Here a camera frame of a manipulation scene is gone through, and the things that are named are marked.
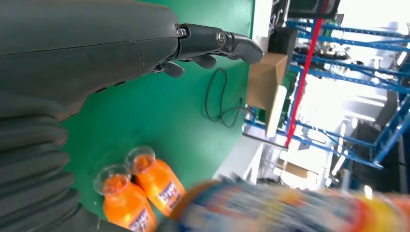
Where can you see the green plastic crate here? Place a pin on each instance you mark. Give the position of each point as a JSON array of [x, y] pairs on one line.
[[288, 83]]

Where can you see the white table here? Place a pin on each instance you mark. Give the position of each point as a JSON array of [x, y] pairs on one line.
[[237, 160], [261, 19]]

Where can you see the black carrying case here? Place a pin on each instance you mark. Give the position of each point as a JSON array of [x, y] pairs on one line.
[[283, 41]]

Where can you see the black bag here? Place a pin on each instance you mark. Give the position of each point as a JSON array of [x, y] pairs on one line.
[[314, 9]]

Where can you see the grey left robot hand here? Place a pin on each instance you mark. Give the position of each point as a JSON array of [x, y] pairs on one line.
[[80, 44]]

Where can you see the green table mat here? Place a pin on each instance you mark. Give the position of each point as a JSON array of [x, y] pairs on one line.
[[144, 121]]

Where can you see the blue metal shelf rack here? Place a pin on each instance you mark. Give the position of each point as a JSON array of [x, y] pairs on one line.
[[392, 133]]

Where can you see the orange detergent bottle clear cap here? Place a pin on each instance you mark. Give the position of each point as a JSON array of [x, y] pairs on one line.
[[157, 185], [123, 205], [256, 211]]

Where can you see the red pole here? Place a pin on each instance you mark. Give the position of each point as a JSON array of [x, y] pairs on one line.
[[304, 80]]

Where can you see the open cardboard box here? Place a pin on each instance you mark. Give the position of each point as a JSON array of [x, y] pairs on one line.
[[262, 80]]

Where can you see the brown cardboard box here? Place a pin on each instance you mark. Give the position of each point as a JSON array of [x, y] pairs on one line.
[[294, 169]]

